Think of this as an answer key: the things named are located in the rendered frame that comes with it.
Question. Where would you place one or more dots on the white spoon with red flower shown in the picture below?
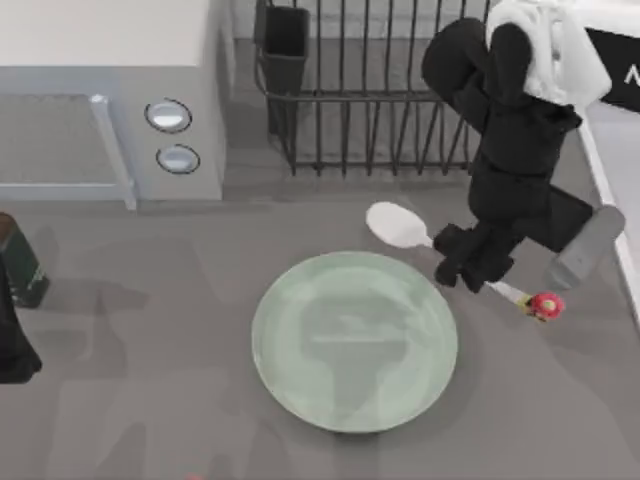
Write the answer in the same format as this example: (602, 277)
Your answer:
(397, 224)

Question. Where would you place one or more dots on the pale green plate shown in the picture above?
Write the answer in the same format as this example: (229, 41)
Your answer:
(355, 345)

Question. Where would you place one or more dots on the black utensil cup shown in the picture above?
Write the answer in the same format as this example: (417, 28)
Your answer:
(285, 50)

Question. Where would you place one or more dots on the small round microwave knob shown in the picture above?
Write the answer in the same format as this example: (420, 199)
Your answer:
(177, 159)

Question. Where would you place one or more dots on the large round microwave knob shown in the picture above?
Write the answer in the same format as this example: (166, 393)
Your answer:
(167, 115)

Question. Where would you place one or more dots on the pale microwave oven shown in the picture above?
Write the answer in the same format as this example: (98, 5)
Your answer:
(100, 45)

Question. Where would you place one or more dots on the microwave glass door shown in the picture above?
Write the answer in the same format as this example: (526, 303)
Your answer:
(50, 140)

